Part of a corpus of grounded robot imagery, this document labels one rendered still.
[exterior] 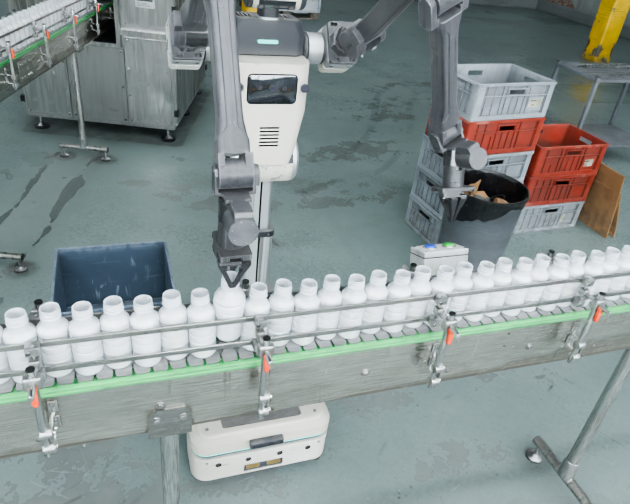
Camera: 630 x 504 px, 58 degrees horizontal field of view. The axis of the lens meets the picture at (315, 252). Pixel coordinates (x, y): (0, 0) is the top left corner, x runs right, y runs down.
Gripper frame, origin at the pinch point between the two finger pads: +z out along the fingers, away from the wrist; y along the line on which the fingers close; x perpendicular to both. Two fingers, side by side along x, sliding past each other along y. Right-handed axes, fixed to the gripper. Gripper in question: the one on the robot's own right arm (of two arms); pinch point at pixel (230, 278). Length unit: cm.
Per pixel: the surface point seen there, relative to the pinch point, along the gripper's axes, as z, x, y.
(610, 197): 88, 308, -174
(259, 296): 4.1, 6.1, 1.8
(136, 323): 7.3, -19.7, 2.3
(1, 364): 14.1, -45.6, 1.7
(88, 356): 13.7, -29.5, 3.2
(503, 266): 4, 70, 1
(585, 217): 114, 312, -191
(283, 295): 4.9, 11.7, 1.4
